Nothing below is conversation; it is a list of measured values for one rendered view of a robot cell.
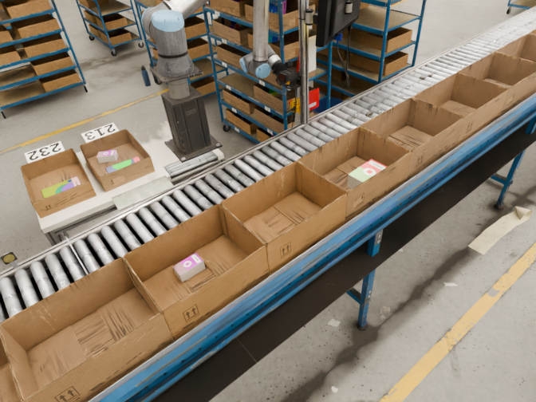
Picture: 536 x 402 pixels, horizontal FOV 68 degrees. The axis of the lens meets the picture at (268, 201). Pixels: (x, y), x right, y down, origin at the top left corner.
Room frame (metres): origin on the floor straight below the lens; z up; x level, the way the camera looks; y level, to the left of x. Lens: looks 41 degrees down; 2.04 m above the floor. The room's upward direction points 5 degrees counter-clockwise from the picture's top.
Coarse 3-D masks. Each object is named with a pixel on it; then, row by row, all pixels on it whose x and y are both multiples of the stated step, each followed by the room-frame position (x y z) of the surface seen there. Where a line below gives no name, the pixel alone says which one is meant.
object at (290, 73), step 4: (292, 68) 2.22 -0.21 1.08; (284, 72) 2.16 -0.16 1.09; (288, 72) 2.16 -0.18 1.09; (292, 72) 2.16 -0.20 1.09; (280, 76) 2.15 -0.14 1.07; (284, 76) 2.13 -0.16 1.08; (288, 76) 2.13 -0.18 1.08; (292, 76) 2.15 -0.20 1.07; (296, 76) 2.16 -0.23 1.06; (280, 80) 2.15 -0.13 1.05; (284, 80) 2.12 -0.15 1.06; (288, 80) 2.13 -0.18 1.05; (292, 80) 2.15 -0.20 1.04; (296, 80) 2.18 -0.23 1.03; (288, 84) 2.16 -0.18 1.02; (292, 84) 2.16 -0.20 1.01
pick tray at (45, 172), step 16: (48, 160) 1.89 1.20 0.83; (64, 160) 1.93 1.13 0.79; (32, 176) 1.83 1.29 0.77; (48, 176) 1.83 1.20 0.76; (64, 176) 1.82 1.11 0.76; (80, 176) 1.81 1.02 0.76; (32, 192) 1.69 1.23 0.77; (64, 192) 1.57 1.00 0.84; (80, 192) 1.60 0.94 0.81; (48, 208) 1.52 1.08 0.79; (64, 208) 1.55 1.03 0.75
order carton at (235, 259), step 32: (192, 224) 1.07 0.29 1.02; (224, 224) 1.12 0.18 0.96; (128, 256) 0.92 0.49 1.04; (160, 256) 0.98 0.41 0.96; (224, 256) 1.01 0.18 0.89; (256, 256) 0.88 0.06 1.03; (160, 288) 0.89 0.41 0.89; (192, 288) 0.88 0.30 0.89; (224, 288) 0.80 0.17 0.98; (192, 320) 0.72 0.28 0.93
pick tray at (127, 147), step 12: (120, 132) 2.10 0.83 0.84; (84, 144) 1.99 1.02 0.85; (96, 144) 2.02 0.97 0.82; (108, 144) 2.06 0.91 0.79; (120, 144) 2.09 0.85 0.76; (132, 144) 2.08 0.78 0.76; (96, 156) 1.99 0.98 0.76; (120, 156) 1.96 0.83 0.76; (132, 156) 1.95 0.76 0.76; (144, 156) 1.91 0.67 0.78; (96, 168) 1.87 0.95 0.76; (120, 168) 1.71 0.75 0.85; (132, 168) 1.74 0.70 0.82; (144, 168) 1.77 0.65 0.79; (108, 180) 1.67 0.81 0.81; (120, 180) 1.70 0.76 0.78; (132, 180) 1.73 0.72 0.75
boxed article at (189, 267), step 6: (186, 258) 0.98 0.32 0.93; (192, 258) 0.98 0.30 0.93; (198, 258) 0.98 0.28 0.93; (180, 264) 0.96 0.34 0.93; (186, 264) 0.96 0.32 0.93; (192, 264) 0.95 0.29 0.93; (198, 264) 0.95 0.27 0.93; (174, 270) 0.95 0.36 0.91; (180, 270) 0.93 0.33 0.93; (186, 270) 0.93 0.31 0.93; (192, 270) 0.94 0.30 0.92; (198, 270) 0.95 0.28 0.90; (180, 276) 0.91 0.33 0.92; (186, 276) 0.92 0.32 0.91; (192, 276) 0.93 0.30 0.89
